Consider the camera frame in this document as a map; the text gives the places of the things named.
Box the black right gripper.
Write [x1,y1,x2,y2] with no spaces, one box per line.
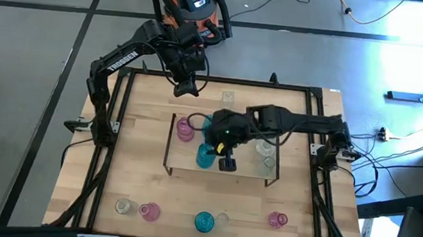
[207,109,253,174]

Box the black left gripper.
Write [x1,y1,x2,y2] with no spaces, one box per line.
[169,50,207,99]

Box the teal glass jar vase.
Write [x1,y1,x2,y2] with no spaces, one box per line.
[194,141,219,171]

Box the pink ribbed cylinder glass vase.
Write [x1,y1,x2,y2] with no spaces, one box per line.
[174,115,197,144]

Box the clear round glass vase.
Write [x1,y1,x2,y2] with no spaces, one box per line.
[253,137,278,159]

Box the clear square glass vase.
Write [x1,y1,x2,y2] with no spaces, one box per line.
[220,89,236,111]

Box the small clear glass vase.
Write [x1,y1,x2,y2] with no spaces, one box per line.
[259,155,278,179]

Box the teal diamond-pattern glass vase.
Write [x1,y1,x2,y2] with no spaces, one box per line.
[200,113,215,144]

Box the pink flared-mouth glass vase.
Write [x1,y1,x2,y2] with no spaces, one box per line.
[266,210,290,231]

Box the pink swirl-ribbed glass vase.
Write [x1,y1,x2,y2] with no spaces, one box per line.
[137,200,163,223]

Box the clear hammered glass vase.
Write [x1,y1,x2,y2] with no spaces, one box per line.
[113,196,139,217]

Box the clear smooth glass vase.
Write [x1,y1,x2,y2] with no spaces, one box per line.
[213,211,233,231]

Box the teal embossed glass tumbler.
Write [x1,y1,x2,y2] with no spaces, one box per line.
[192,210,216,235]

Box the orange and black shop vacuum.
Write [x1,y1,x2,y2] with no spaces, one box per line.
[151,0,236,52]

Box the white power strip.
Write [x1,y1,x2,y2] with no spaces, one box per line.
[376,126,392,144]

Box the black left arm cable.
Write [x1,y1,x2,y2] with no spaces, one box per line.
[114,39,213,96]

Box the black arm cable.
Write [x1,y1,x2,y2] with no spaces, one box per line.
[114,39,213,96]
[184,110,307,150]

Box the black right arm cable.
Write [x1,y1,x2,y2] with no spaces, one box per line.
[184,110,307,150]

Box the black aluminium table frame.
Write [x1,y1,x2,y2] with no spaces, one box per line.
[41,53,379,237]

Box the black floor cable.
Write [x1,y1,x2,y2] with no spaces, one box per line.
[229,0,311,27]

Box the yellow floor cable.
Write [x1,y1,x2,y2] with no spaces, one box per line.
[327,0,409,30]

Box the black power cable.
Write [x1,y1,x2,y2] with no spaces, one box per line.
[342,132,423,206]

